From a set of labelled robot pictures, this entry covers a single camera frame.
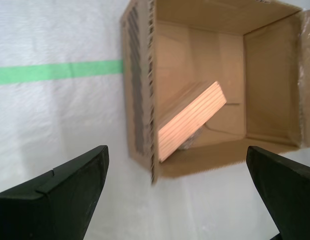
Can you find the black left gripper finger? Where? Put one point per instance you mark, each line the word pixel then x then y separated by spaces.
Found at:
pixel 50 207
pixel 290 195

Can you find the brown cardboard box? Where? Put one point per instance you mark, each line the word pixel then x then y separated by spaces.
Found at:
pixel 270 87

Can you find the speckled beige rock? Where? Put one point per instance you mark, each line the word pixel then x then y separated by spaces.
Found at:
pixel 191 142

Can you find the light wooden block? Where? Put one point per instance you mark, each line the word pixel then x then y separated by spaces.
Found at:
pixel 190 120

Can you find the white woven table cover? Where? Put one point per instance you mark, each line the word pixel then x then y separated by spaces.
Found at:
pixel 57 120

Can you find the green tape strip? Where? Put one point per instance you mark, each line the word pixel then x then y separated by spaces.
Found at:
pixel 57 71

